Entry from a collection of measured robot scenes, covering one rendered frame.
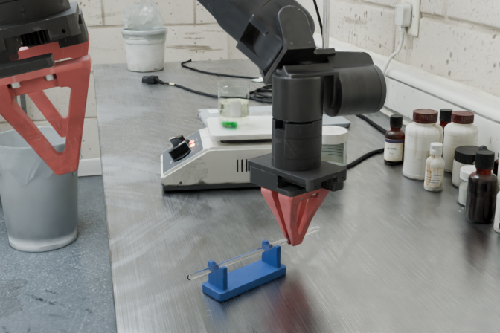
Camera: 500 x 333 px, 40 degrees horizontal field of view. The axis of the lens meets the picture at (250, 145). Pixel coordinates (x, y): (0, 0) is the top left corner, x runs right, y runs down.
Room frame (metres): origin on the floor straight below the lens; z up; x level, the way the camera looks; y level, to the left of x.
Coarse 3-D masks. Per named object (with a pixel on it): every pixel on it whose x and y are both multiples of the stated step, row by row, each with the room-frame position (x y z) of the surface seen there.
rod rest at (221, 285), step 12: (264, 240) 0.73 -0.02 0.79; (264, 252) 0.73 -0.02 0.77; (276, 252) 0.71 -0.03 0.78; (216, 264) 0.68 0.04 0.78; (252, 264) 0.72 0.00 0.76; (264, 264) 0.72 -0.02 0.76; (276, 264) 0.71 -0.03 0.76; (216, 276) 0.67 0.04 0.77; (228, 276) 0.69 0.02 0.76; (240, 276) 0.69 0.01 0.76; (252, 276) 0.69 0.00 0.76; (264, 276) 0.69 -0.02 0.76; (276, 276) 0.71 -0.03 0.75; (204, 288) 0.67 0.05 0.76; (216, 288) 0.66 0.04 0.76; (228, 288) 0.66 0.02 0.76; (240, 288) 0.67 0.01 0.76
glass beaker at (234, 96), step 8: (224, 80) 1.08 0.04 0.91; (232, 80) 1.08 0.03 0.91; (240, 80) 1.08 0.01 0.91; (224, 88) 1.04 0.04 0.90; (232, 88) 1.03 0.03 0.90; (240, 88) 1.04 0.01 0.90; (248, 88) 1.05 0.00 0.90; (224, 96) 1.04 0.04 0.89; (232, 96) 1.03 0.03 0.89; (240, 96) 1.04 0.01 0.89; (248, 96) 1.05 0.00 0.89; (224, 104) 1.04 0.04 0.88; (232, 104) 1.03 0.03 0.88; (240, 104) 1.04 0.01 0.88; (248, 104) 1.05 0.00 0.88; (224, 112) 1.04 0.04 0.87; (232, 112) 1.03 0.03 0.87; (240, 112) 1.04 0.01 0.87; (248, 112) 1.05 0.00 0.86; (224, 120) 1.04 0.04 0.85; (232, 120) 1.03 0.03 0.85; (240, 120) 1.04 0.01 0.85; (248, 120) 1.05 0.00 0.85; (224, 128) 1.04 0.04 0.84; (232, 128) 1.03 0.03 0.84; (240, 128) 1.04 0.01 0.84
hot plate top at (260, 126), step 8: (208, 120) 1.10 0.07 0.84; (216, 120) 1.10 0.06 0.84; (256, 120) 1.10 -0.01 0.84; (264, 120) 1.10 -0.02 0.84; (208, 128) 1.05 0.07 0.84; (216, 128) 1.05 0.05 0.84; (248, 128) 1.05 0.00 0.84; (256, 128) 1.05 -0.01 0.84; (264, 128) 1.05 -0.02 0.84; (216, 136) 1.01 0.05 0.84; (224, 136) 1.01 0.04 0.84; (232, 136) 1.01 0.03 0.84; (240, 136) 1.01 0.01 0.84; (248, 136) 1.01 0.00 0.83; (256, 136) 1.01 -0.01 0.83; (264, 136) 1.01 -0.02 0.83
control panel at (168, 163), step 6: (198, 132) 1.11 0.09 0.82; (186, 138) 1.11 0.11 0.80; (192, 138) 1.09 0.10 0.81; (198, 138) 1.07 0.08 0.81; (198, 144) 1.04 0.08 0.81; (168, 150) 1.10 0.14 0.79; (192, 150) 1.03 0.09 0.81; (198, 150) 1.01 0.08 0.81; (162, 156) 1.09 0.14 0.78; (168, 156) 1.07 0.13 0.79; (186, 156) 1.02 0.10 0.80; (168, 162) 1.04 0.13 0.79; (174, 162) 1.02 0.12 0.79; (180, 162) 1.00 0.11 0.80; (168, 168) 1.01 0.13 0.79
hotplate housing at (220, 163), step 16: (208, 144) 1.02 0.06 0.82; (224, 144) 1.02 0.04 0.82; (240, 144) 1.02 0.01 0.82; (256, 144) 1.02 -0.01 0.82; (192, 160) 1.00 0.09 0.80; (208, 160) 1.00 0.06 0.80; (224, 160) 1.00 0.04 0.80; (240, 160) 1.00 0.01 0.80; (176, 176) 0.99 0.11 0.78; (192, 176) 1.00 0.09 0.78; (208, 176) 1.00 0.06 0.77; (224, 176) 1.00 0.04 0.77; (240, 176) 1.00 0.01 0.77
